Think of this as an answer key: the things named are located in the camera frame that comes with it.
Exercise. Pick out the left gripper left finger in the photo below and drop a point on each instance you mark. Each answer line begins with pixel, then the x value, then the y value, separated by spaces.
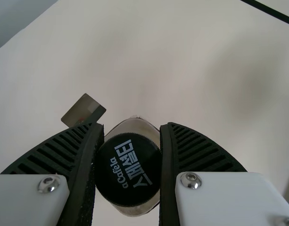
pixel 52 160

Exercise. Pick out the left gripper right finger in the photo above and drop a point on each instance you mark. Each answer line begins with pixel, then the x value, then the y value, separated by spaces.
pixel 196 155

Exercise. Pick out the dark coffee bottle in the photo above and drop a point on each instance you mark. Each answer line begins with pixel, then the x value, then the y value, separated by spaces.
pixel 127 160

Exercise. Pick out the small square scanner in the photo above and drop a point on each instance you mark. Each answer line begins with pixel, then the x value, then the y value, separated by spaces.
pixel 80 110

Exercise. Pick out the black strip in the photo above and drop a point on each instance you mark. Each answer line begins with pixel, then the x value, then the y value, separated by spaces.
pixel 271 10

